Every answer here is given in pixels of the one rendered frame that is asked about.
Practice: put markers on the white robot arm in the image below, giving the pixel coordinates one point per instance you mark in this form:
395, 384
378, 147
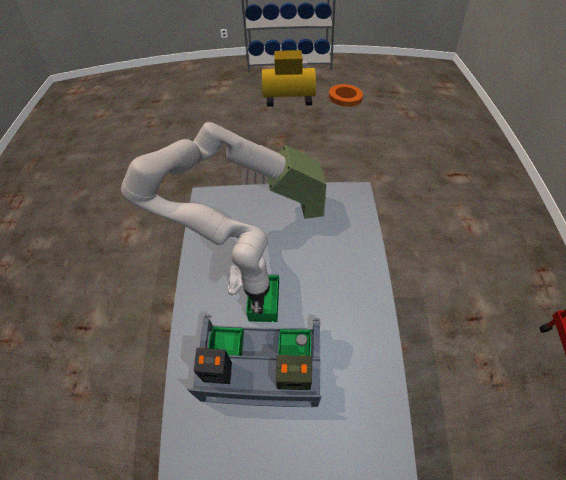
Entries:
146, 173

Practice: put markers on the olive green case with orange latches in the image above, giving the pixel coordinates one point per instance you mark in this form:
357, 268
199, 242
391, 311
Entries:
294, 372

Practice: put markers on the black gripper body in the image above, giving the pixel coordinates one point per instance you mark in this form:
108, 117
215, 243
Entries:
257, 297

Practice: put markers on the green bin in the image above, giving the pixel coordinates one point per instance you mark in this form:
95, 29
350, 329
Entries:
270, 307
227, 340
288, 345

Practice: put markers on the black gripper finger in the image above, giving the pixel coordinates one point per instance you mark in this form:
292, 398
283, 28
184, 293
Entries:
259, 307

